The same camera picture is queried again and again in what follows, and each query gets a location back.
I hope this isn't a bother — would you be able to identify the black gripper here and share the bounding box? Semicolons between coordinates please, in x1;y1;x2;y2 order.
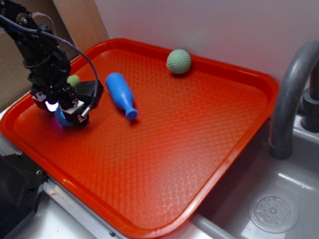
27;59;89;126

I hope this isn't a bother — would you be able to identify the blue dimpled ball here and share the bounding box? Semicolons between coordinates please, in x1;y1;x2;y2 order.
55;107;74;127

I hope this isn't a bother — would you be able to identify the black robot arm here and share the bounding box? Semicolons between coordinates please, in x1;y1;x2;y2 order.
0;0;89;126

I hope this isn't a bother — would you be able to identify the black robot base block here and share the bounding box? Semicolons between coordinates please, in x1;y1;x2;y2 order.
0;153;46;239

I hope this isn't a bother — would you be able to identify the green dimpled ball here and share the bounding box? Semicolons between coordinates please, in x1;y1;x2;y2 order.
166;49;191;74

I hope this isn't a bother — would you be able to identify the green plush turtle toy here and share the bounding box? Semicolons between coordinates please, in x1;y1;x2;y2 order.
67;75;80;88

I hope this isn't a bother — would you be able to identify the black cube block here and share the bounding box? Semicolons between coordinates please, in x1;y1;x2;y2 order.
75;80;104;108

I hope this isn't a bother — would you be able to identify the blue toy bowling pin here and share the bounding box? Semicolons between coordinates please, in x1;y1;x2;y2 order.
105;73;138;120

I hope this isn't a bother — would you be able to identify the wooden board panel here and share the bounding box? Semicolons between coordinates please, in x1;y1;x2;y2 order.
53;0;109;52

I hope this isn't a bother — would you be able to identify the red plastic tray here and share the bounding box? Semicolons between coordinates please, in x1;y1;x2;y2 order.
0;39;279;239

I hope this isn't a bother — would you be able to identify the grey toy sink basin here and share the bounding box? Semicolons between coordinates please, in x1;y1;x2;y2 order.
193;117;319;239

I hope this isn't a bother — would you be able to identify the grey toy faucet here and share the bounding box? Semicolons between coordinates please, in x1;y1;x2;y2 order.
269;40;319;160

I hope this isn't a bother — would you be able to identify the dark grey faucet knob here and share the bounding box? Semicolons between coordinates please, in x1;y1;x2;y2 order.
301;88;319;133

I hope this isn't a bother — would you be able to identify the grey braided cable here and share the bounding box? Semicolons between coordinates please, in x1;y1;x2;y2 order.
0;14;100;120

